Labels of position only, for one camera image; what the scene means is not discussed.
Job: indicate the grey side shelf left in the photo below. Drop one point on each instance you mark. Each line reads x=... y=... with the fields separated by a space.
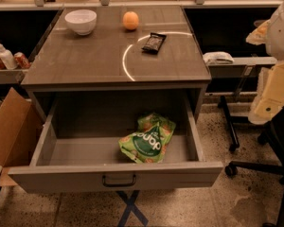
x=12 y=76

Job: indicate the grey side shelf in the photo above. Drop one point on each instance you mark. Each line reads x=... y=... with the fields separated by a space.
x=12 y=76
x=240 y=67

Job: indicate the green rice chip bag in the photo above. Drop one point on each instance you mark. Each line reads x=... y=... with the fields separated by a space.
x=149 y=143

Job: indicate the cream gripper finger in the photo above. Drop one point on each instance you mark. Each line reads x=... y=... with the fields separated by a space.
x=270 y=94
x=258 y=35

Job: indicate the black snack bar packet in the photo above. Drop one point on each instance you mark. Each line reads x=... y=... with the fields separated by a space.
x=154 y=43

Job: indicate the white ceramic bowl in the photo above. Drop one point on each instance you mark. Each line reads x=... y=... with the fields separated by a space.
x=81 y=21

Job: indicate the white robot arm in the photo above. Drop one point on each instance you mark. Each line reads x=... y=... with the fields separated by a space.
x=275 y=35

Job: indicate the brown cardboard box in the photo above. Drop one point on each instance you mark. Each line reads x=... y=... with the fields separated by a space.
x=20 y=129

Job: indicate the grey counter cabinet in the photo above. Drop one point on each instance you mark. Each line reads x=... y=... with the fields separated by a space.
x=111 y=59

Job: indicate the black drawer handle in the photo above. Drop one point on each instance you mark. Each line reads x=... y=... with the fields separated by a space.
x=116 y=181

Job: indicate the orange fruit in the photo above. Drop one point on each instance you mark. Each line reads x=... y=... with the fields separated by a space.
x=130 y=20

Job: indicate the grey open top drawer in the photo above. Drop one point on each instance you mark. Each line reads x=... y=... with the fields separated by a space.
x=79 y=144

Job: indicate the grey side shelf right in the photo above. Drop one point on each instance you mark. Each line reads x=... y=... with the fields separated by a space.
x=240 y=67

